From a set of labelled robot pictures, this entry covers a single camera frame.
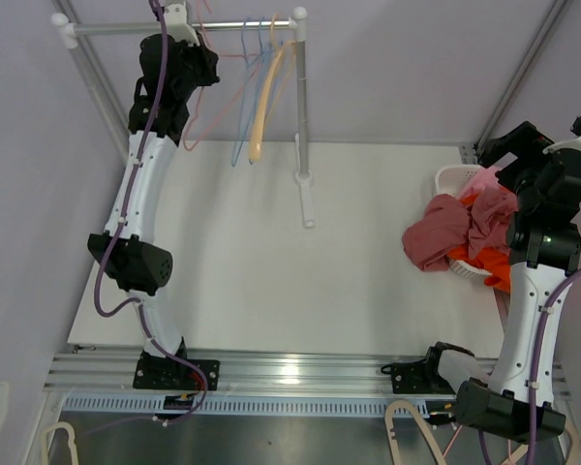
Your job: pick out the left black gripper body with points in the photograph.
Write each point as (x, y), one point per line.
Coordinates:
(200, 71)

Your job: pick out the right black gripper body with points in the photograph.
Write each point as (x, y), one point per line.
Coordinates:
(521, 175)

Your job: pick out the light pink t shirt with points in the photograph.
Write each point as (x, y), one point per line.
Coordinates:
(485, 178)

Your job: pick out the beige plastic hanger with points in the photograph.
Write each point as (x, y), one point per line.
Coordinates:
(281, 54)
(272, 33)

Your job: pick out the pink plastic hanger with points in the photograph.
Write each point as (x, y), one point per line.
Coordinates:
(188, 143)

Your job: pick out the salmon pink t shirt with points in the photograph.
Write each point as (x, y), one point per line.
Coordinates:
(444, 226)

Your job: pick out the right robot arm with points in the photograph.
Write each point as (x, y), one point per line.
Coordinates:
(515, 400)

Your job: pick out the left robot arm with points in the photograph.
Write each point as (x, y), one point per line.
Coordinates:
(133, 271)

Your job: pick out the beige hanger bottom right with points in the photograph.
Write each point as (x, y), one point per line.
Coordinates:
(570, 444)

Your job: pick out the white plastic laundry basket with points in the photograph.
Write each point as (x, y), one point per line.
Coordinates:
(454, 180)

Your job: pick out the silver clothes rack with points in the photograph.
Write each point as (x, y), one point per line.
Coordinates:
(73, 37)

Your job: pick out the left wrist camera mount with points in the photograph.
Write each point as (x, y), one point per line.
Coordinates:
(178, 24)

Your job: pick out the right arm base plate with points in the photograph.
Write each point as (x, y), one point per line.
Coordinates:
(415, 378)

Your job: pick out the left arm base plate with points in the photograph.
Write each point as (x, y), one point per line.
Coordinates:
(153, 373)

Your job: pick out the aluminium mounting rail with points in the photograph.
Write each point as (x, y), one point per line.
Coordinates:
(91, 379)

